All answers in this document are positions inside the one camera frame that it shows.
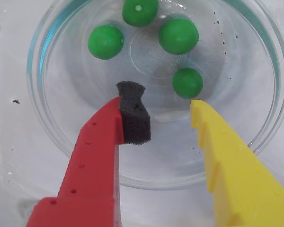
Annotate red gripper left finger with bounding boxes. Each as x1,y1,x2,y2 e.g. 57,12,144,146
25,80,152,227

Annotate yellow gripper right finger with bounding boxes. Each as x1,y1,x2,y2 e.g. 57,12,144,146
190,99,284,227

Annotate green round pill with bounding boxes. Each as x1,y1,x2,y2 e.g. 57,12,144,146
158,18,200,55
172,67,204,99
88,24,124,60
122,0,160,27

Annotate clear glass dish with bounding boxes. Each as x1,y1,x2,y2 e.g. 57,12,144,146
26,0,284,191

